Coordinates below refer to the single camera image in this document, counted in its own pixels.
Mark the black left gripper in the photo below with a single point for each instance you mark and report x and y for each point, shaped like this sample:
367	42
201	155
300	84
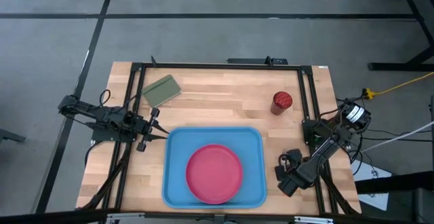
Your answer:
148	129

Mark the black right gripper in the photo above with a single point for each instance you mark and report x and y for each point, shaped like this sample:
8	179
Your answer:
294	156

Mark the red cup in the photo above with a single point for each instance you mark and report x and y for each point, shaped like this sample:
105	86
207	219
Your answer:
281	100

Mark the red plate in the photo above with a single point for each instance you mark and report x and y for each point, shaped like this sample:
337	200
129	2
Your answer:
213	173

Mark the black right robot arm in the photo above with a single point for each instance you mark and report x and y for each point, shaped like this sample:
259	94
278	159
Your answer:
325	149

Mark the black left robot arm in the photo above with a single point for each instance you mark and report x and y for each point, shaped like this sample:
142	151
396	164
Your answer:
101	115

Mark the blue plastic tray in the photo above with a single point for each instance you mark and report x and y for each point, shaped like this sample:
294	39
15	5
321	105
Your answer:
210	135

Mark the green notebook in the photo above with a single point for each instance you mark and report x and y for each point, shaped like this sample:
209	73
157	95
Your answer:
164	88

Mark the white paper sheet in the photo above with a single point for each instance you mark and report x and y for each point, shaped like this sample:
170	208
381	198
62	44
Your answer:
373	173

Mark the black beam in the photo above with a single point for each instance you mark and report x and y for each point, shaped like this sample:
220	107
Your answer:
400	182

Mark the black table leg stand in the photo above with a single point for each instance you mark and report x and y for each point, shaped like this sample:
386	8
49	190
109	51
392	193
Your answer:
400	66

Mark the grey floor foot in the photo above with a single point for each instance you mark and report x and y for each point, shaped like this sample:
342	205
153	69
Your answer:
10	136

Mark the silver metal bracket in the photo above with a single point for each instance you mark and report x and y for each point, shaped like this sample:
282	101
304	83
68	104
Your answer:
125	217
313	220

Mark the black metal table frame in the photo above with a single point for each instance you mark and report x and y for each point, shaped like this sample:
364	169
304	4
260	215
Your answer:
220	66

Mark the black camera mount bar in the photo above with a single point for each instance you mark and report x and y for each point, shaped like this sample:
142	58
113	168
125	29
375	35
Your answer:
247	61

